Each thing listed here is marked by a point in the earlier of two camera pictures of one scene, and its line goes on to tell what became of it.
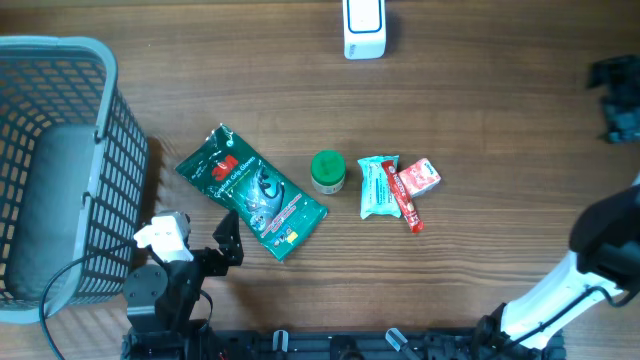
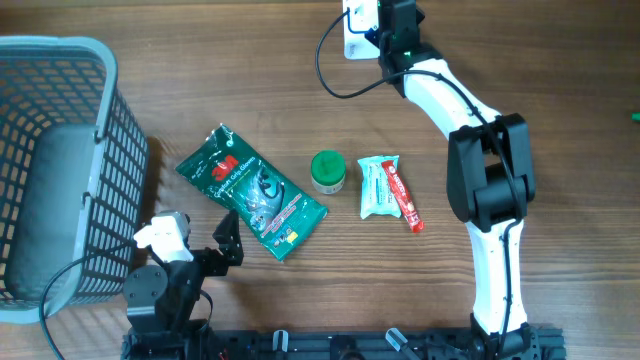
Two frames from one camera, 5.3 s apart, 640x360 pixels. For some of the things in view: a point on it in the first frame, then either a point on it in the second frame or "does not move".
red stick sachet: [410, 210] does not move
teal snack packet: [377, 199] does not move
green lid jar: [328, 168] does not move
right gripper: [625, 120] -> [418, 13]
